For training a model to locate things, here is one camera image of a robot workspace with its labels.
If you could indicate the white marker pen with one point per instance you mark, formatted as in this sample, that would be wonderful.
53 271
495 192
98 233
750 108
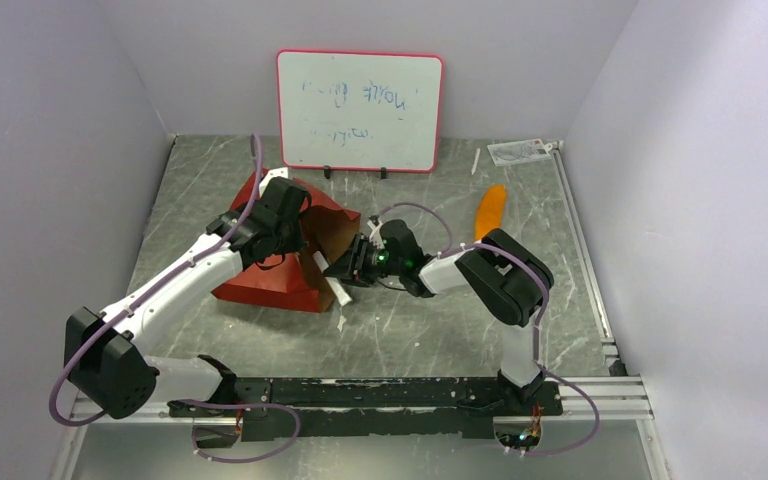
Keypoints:
476 161

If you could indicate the orange fake bread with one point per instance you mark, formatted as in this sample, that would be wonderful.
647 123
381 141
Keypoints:
490 210

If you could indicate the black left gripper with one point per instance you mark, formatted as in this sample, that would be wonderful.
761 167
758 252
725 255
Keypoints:
297 242

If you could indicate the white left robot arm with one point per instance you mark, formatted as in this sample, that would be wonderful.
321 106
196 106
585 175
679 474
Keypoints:
106 354

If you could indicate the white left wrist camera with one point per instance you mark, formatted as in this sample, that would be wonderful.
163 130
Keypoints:
272 174

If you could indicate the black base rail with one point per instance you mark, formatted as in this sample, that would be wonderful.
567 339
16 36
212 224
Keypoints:
270 408

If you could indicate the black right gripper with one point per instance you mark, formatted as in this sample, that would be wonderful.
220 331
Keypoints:
360 261

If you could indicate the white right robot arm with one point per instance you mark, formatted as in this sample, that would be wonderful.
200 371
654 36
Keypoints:
510 281

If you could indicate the red paper bag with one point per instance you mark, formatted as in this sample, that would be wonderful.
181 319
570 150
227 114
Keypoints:
294 282

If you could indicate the pink framed whiteboard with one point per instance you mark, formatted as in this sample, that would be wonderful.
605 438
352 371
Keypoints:
363 111

